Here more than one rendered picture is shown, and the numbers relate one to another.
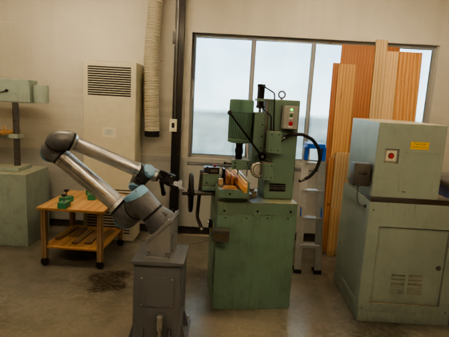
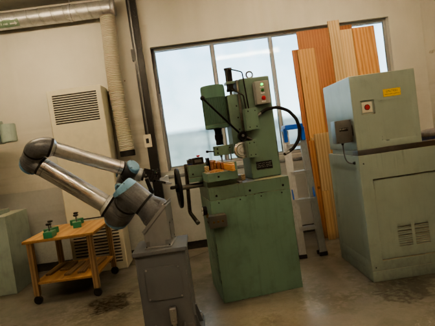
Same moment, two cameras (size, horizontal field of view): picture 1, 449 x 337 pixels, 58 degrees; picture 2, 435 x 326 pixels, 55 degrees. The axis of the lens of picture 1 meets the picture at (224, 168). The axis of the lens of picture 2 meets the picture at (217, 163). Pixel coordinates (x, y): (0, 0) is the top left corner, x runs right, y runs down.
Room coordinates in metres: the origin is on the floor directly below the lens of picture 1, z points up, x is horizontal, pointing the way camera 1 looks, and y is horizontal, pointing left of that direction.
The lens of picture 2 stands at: (-0.11, 0.07, 1.11)
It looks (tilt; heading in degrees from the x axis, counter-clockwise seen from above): 3 degrees down; 357
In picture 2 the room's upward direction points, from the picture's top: 8 degrees counter-clockwise
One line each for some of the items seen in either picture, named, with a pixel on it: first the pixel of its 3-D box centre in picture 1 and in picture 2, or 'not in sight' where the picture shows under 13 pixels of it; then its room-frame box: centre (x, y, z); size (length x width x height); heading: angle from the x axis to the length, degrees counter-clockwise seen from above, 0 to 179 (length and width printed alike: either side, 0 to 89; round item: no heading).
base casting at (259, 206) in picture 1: (252, 200); (241, 185); (2.95, -0.22, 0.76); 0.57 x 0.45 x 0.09; 98
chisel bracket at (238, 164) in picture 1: (240, 165); (223, 151); (2.94, -0.12, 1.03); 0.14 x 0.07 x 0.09; 98
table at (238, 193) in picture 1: (222, 184); (208, 174); (2.96, 0.01, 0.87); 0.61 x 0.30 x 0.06; 8
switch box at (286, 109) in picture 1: (289, 117); (261, 92); (2.84, -0.44, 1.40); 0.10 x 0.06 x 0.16; 98
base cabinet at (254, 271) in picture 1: (248, 251); (248, 239); (2.95, -0.22, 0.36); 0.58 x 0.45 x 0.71; 98
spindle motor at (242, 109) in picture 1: (240, 121); (214, 107); (2.94, -0.10, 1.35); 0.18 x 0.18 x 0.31
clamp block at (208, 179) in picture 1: (210, 178); (196, 170); (2.95, 0.10, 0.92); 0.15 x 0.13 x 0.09; 8
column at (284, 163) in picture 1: (277, 148); (256, 128); (2.98, -0.39, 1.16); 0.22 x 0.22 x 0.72; 8
